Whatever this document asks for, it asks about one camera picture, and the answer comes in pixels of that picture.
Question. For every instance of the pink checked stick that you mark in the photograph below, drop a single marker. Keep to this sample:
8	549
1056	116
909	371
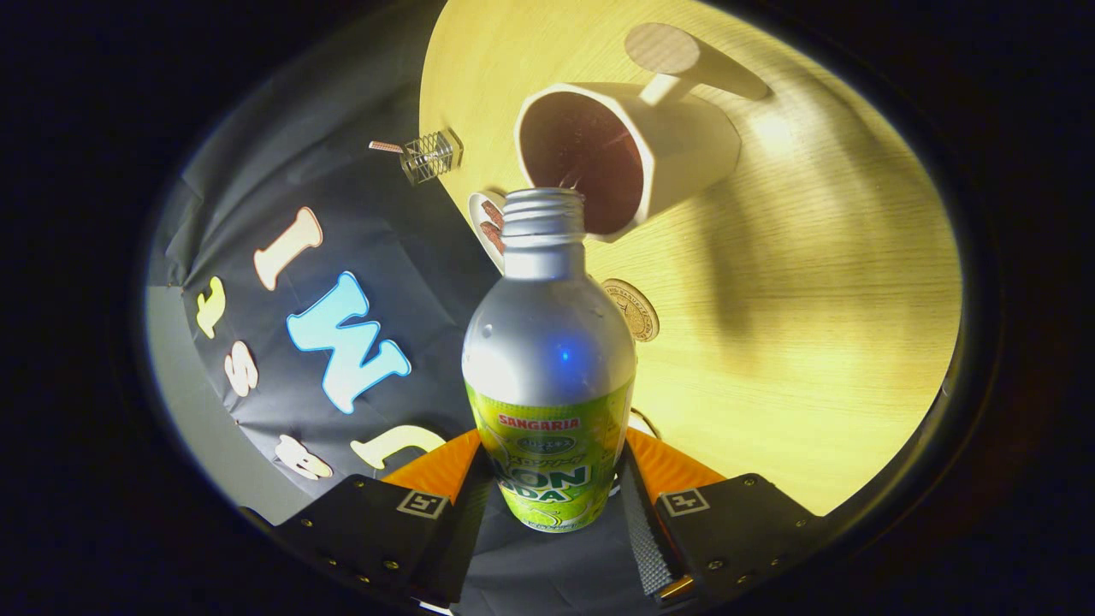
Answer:
385	146

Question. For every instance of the round cork coaster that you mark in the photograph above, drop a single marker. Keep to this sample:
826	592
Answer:
635	310

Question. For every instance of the wooden table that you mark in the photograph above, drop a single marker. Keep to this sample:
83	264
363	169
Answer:
813	342

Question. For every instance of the black backdrop cloth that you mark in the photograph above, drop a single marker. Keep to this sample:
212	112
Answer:
342	214

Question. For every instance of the silver green juice bottle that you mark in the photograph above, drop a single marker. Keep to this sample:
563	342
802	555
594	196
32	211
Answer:
547	342

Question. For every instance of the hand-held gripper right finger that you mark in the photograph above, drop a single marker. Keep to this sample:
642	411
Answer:
648	535

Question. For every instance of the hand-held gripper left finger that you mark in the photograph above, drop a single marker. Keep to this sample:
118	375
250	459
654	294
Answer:
458	539

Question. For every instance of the brown meat slice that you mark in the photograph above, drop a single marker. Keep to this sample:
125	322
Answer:
492	212
493	238

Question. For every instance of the white round plate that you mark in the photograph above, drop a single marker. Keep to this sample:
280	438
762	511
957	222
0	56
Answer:
475	214

